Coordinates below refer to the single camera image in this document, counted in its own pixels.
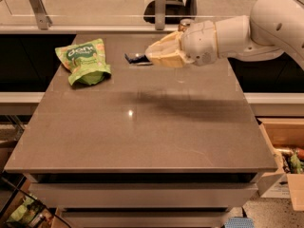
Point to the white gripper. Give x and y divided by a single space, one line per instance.
199 43

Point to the blue rxbar wrapper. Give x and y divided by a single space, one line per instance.
142 59

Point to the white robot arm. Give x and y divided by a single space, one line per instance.
272 28

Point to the green rice chip bag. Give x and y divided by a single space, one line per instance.
86 62

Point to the gold soda can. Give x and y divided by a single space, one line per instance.
185 24

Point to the black office chair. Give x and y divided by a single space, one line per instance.
176 10

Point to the cardboard box with items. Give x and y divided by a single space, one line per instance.
285 138

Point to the blue mesh object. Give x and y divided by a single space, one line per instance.
239 223

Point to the upper grey drawer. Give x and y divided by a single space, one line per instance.
143 195

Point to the grey drawer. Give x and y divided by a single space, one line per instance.
143 195
144 219

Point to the lower grey drawer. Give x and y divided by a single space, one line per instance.
144 219

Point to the green bags in bin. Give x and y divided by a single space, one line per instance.
26 212

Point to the middle metal railing bracket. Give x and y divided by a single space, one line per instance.
159 14

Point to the metal railing bracket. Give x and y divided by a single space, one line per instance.
159 14
42 19

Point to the left metal railing bracket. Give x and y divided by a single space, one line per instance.
42 19

